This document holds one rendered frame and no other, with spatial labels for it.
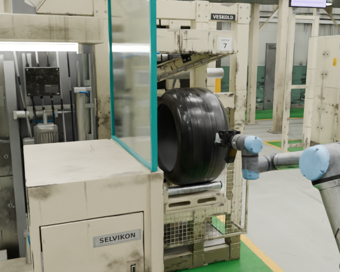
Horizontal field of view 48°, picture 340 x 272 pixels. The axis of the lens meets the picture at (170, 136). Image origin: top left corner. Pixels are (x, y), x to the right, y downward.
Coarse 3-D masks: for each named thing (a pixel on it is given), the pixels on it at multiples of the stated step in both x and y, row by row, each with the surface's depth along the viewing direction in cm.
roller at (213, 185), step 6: (180, 186) 209; (186, 186) 210; (192, 186) 211; (198, 186) 212; (204, 186) 213; (210, 186) 214; (216, 186) 216; (168, 192) 205; (174, 192) 207; (180, 192) 208; (186, 192) 210
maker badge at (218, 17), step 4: (212, 16) 266; (216, 16) 267; (220, 16) 268; (224, 16) 269; (228, 16) 270; (232, 16) 271; (216, 20) 267; (220, 20) 268; (224, 20) 269; (228, 20) 271; (232, 20) 272
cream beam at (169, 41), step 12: (168, 36) 224; (180, 36) 227; (192, 36) 230; (204, 36) 232; (216, 36) 235; (228, 36) 238; (168, 48) 226; (180, 48) 229; (192, 48) 231; (204, 48) 234; (216, 48) 237
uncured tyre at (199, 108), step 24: (168, 96) 208; (192, 96) 203; (168, 120) 243; (192, 120) 194; (216, 120) 198; (168, 144) 244; (192, 144) 193; (168, 168) 235; (192, 168) 198; (216, 168) 204
